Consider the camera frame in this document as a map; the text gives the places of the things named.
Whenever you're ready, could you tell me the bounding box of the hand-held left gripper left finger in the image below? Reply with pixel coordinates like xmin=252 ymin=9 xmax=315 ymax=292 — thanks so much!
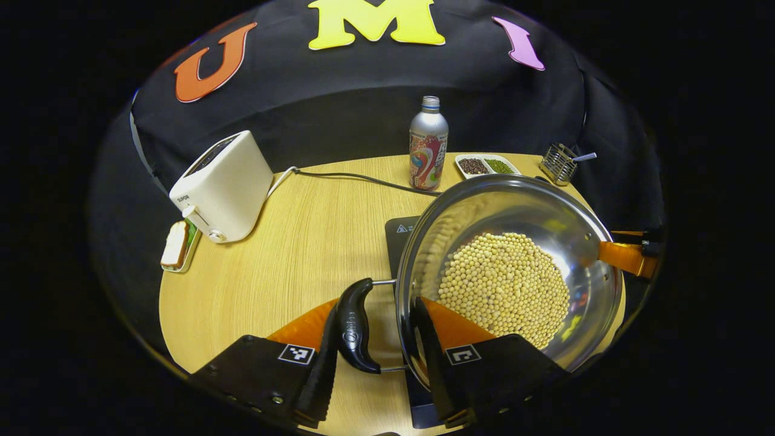
xmin=189 ymin=297 xmax=340 ymax=429

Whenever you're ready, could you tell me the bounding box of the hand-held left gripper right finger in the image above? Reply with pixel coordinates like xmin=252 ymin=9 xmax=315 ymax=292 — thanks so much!
xmin=412 ymin=296 xmax=571 ymax=429

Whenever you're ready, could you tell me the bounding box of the pile of soybeans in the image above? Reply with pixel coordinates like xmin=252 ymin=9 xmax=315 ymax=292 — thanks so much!
xmin=437 ymin=232 xmax=571 ymax=351

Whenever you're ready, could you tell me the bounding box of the black induction cooktop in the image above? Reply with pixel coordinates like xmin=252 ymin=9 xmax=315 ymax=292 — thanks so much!
xmin=385 ymin=216 xmax=449 ymax=429

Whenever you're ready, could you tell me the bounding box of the stainless steel pot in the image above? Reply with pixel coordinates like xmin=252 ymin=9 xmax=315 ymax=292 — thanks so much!
xmin=335 ymin=174 xmax=624 ymax=391

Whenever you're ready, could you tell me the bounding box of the white divided bean tray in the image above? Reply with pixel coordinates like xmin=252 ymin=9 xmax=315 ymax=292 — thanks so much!
xmin=455 ymin=154 xmax=521 ymax=180

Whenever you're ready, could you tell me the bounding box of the white sandwich plate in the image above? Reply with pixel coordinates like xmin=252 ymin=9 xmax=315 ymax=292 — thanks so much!
xmin=160 ymin=218 xmax=202 ymax=274

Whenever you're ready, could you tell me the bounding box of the sandwich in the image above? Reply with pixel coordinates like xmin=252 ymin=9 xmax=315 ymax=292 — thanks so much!
xmin=161 ymin=220 xmax=190 ymax=269

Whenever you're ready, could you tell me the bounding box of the silver drink bottle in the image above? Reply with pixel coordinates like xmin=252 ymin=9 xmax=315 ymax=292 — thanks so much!
xmin=409 ymin=96 xmax=449 ymax=191

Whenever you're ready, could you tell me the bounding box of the white toaster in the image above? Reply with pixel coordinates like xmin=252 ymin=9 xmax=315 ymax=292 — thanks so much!
xmin=169 ymin=130 xmax=274 ymax=244

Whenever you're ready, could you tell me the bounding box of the black backdrop cloth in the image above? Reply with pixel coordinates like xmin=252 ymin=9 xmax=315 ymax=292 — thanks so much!
xmin=91 ymin=0 xmax=667 ymax=243

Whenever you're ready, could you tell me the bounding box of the metal wire holder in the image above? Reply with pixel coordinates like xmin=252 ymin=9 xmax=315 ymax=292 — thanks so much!
xmin=539 ymin=143 xmax=579 ymax=186

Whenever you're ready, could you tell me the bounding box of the black power cable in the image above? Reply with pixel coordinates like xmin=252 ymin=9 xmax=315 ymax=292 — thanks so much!
xmin=294 ymin=170 xmax=443 ymax=197

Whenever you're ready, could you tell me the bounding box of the white toaster cable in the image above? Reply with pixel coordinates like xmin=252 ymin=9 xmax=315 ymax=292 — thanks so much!
xmin=266 ymin=167 xmax=298 ymax=197

